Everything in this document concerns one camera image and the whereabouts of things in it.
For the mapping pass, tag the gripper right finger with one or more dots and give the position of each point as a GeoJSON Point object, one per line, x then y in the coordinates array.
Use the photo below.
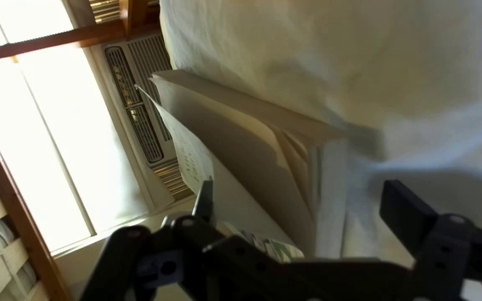
{"type": "Point", "coordinates": [442, 251]}

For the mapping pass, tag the brown wooden beam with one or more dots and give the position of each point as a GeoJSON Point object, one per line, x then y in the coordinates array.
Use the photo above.
{"type": "Point", "coordinates": [57, 39]}

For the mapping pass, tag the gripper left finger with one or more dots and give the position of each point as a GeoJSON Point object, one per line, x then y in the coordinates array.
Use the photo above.
{"type": "Point", "coordinates": [124, 259]}

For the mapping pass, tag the open book with cream pages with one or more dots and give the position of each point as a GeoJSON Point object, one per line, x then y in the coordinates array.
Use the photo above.
{"type": "Point", "coordinates": [241, 154]}

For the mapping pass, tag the wooden shelf unit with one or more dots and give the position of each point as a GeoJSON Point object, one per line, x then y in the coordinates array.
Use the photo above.
{"type": "Point", "coordinates": [2, 234]}

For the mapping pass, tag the bright window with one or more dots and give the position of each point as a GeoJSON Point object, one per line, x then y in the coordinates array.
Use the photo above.
{"type": "Point", "coordinates": [48, 146]}

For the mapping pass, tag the white pillow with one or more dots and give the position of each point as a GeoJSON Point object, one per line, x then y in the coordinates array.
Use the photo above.
{"type": "Point", "coordinates": [370, 62]}

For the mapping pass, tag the window air conditioner unit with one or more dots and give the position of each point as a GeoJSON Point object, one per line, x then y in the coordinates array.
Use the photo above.
{"type": "Point", "coordinates": [140, 83]}

